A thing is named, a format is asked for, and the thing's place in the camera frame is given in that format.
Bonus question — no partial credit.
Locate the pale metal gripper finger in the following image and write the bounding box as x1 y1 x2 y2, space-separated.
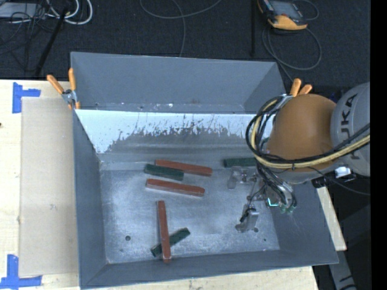
227 166 258 190
235 204 261 234

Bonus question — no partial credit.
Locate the dark green flat block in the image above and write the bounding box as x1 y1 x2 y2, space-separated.
143 163 185 182
223 157 258 168
150 227 191 258

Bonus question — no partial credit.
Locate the red-brown flat block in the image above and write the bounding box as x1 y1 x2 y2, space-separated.
154 158 213 177
145 178 206 198
156 200 172 264

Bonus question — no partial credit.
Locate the grey metal bin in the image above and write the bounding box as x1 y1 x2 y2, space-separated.
70 51 340 289

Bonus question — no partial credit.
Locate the pale flat board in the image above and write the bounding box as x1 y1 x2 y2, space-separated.
18 97 80 279

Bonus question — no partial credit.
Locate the black cylinder on white bracket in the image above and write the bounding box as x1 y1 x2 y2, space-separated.
311 165 357 189

